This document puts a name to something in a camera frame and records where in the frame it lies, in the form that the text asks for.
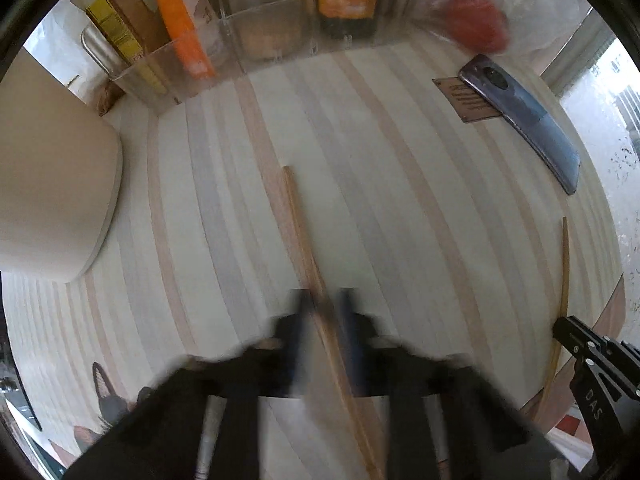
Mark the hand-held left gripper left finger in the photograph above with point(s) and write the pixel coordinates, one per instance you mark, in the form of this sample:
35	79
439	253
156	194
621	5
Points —
300	325

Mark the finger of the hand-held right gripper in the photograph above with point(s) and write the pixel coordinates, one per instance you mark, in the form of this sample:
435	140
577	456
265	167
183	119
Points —
575	335

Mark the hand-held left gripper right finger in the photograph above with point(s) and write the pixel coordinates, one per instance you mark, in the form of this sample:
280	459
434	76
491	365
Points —
348	325

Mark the wooden chopstick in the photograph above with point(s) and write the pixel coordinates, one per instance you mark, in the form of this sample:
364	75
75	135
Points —
305	240
565	280

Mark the grey smartphone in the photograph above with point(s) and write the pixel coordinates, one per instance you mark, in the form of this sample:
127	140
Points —
525	120

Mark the brown engraved plaque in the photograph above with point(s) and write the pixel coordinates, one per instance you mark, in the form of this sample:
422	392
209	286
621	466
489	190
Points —
462	100

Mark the white rounded container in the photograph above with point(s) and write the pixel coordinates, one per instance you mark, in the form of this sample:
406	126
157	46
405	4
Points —
50	175

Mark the clear acrylic organizer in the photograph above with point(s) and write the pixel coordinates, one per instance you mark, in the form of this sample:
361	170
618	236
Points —
260	35

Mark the woven brown coaster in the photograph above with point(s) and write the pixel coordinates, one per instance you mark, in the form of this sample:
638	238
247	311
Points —
106	100

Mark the orange and white carton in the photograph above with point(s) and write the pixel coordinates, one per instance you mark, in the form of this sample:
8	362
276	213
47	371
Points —
182	30

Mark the clear plastic bag red contents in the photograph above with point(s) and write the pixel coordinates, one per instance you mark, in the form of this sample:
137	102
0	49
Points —
475	20

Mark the brown packet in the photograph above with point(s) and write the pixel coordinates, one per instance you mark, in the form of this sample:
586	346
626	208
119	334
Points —
137	15

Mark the yellow packet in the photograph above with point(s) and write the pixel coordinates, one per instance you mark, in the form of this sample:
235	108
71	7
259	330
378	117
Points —
112	27

